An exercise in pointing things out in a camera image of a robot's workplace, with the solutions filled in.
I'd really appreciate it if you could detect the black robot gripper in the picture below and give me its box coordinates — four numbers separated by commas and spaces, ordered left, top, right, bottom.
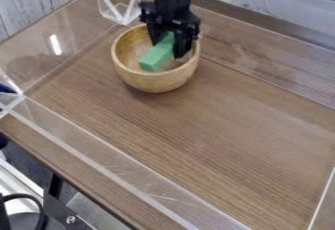
139, 0, 201, 59

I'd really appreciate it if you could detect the green rectangular block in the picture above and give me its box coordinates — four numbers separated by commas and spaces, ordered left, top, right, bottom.
139, 32, 174, 72

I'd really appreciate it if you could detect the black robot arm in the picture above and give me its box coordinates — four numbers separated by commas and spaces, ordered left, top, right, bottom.
139, 0, 201, 59

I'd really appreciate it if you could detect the brown wooden bowl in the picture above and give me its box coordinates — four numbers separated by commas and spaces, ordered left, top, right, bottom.
111, 24, 201, 93

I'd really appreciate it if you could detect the clear acrylic table barrier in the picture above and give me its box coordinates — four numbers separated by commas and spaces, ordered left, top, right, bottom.
0, 0, 335, 230

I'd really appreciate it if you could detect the black table leg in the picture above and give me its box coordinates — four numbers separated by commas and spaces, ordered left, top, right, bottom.
49, 174, 63, 199

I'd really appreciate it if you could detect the clear acrylic corner bracket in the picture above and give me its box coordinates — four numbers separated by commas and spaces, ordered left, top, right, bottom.
98, 0, 142, 25

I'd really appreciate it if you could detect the grey metal base plate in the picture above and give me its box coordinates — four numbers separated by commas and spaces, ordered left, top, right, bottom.
43, 195, 98, 230

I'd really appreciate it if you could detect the black cable loop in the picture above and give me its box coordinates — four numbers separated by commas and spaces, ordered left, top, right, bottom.
0, 193, 50, 230

